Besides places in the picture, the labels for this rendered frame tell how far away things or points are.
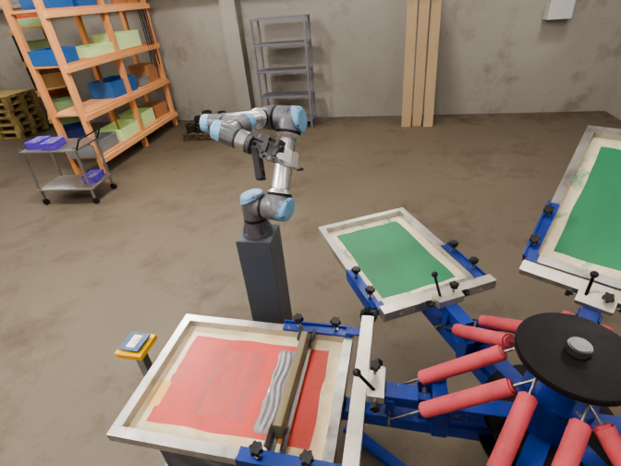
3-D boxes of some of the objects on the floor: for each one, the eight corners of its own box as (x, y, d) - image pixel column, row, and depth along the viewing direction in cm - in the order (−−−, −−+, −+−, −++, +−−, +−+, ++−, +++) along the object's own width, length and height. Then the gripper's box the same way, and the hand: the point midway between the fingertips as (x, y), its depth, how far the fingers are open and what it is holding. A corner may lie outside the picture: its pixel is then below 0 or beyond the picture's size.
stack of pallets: (53, 127, 897) (35, 88, 850) (24, 139, 827) (3, 97, 780) (10, 128, 921) (-9, 90, 875) (-21, 139, 852) (-44, 99, 805)
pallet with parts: (238, 123, 802) (236, 104, 781) (218, 141, 711) (213, 119, 689) (205, 123, 818) (200, 104, 796) (181, 141, 726) (176, 120, 705)
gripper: (248, 127, 129) (303, 149, 124) (261, 132, 140) (312, 153, 136) (239, 151, 130) (294, 173, 126) (253, 154, 142) (304, 176, 137)
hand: (298, 169), depth 131 cm, fingers open, 4 cm apart
